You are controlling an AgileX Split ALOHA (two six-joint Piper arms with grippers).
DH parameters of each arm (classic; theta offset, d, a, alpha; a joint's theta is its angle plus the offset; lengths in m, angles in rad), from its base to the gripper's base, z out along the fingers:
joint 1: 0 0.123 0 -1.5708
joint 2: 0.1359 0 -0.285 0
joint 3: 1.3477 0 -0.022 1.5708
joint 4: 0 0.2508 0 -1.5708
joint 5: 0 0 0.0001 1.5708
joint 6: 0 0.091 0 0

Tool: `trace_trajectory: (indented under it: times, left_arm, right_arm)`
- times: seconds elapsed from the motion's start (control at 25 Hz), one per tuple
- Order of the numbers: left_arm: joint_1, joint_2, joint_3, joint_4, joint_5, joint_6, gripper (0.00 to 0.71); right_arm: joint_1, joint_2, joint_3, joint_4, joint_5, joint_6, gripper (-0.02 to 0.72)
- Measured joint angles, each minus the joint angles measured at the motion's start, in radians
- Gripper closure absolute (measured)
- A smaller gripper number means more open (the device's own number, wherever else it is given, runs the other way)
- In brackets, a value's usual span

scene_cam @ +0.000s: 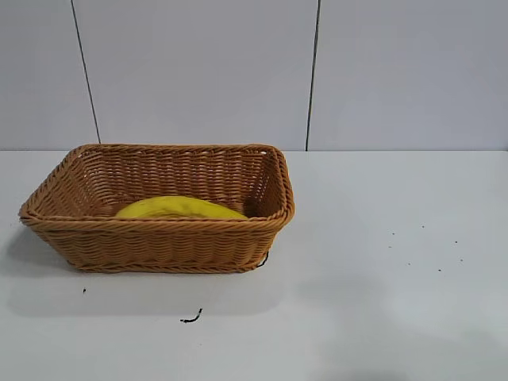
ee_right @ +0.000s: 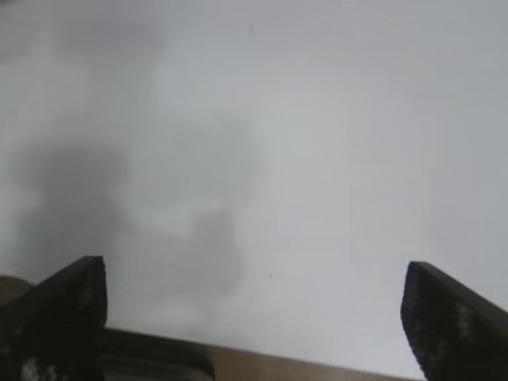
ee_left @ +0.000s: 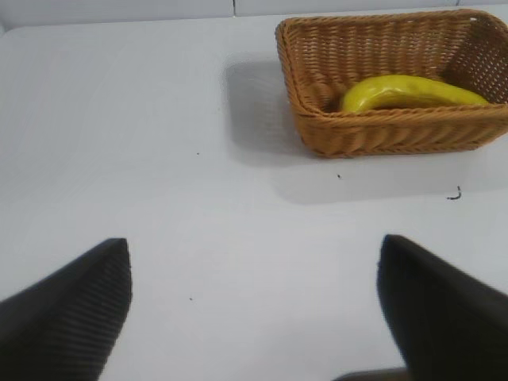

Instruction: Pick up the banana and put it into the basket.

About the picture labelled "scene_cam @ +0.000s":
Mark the brown woven wicker basket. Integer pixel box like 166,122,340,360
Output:
17,142,297,275

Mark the yellow banana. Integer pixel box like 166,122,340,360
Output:
114,194,249,221

